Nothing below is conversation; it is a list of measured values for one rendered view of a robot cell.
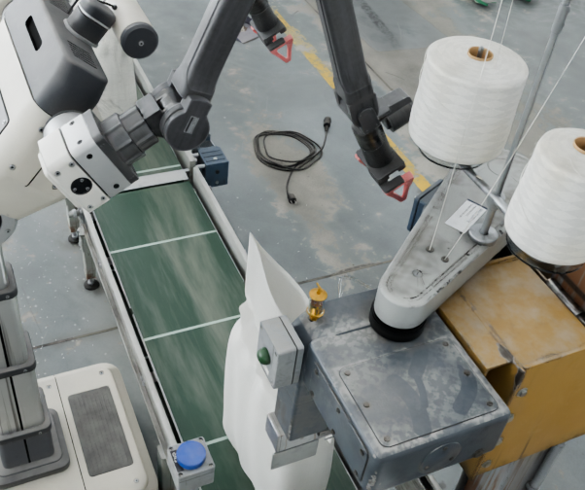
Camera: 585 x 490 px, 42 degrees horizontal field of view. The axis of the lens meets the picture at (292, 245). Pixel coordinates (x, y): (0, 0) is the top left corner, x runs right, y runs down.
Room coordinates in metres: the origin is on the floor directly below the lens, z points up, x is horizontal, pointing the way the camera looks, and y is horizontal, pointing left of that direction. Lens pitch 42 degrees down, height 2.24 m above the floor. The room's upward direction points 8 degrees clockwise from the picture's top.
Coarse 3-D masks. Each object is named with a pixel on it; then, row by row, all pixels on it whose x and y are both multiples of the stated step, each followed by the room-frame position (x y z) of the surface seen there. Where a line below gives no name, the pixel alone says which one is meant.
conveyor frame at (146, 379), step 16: (208, 192) 2.27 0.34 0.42; (208, 208) 2.25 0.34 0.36; (224, 224) 2.11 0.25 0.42; (96, 240) 1.93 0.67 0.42; (224, 240) 2.10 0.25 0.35; (96, 256) 1.99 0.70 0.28; (240, 256) 1.97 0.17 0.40; (112, 272) 1.79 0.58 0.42; (240, 272) 1.96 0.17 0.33; (112, 288) 1.71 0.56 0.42; (112, 304) 1.76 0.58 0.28; (128, 304) 1.69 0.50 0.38; (128, 320) 1.59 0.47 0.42; (128, 336) 1.61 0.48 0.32; (128, 352) 1.57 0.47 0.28; (144, 368) 1.41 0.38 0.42; (144, 384) 1.44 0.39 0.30; (160, 384) 1.39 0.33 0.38; (144, 400) 1.40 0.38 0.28; (160, 416) 1.25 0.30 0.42; (160, 432) 1.29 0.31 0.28; (336, 448) 1.29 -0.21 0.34; (352, 480) 1.16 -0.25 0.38
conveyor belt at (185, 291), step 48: (144, 192) 2.27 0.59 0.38; (192, 192) 2.31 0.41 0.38; (144, 240) 2.00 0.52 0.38; (192, 240) 2.04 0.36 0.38; (144, 288) 1.77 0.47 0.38; (192, 288) 1.80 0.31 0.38; (240, 288) 1.83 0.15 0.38; (144, 336) 1.56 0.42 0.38; (192, 336) 1.59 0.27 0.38; (192, 384) 1.41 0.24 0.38; (192, 432) 1.24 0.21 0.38; (240, 480) 1.11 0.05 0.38; (336, 480) 1.15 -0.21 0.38
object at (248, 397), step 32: (256, 256) 1.34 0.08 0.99; (256, 288) 1.32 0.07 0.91; (288, 288) 1.26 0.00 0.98; (256, 320) 1.29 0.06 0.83; (256, 352) 1.20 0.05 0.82; (224, 384) 1.26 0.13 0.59; (256, 384) 1.13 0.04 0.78; (224, 416) 1.24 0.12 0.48; (256, 416) 1.08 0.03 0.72; (256, 448) 1.06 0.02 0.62; (320, 448) 1.01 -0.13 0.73; (256, 480) 1.05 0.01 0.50; (288, 480) 0.98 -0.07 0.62; (320, 480) 1.02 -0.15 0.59
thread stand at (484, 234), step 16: (560, 16) 1.00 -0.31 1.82; (560, 32) 1.01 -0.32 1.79; (480, 48) 1.12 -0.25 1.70; (544, 64) 1.01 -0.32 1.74; (528, 112) 1.01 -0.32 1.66; (512, 144) 1.01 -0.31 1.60; (432, 160) 1.07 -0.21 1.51; (512, 160) 1.01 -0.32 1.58; (480, 176) 1.05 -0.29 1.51; (496, 192) 1.01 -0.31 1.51; (496, 208) 1.00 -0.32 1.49; (480, 224) 1.03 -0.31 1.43; (480, 240) 0.99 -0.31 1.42; (496, 240) 1.00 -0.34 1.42; (528, 256) 0.86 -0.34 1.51; (560, 272) 0.84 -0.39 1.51
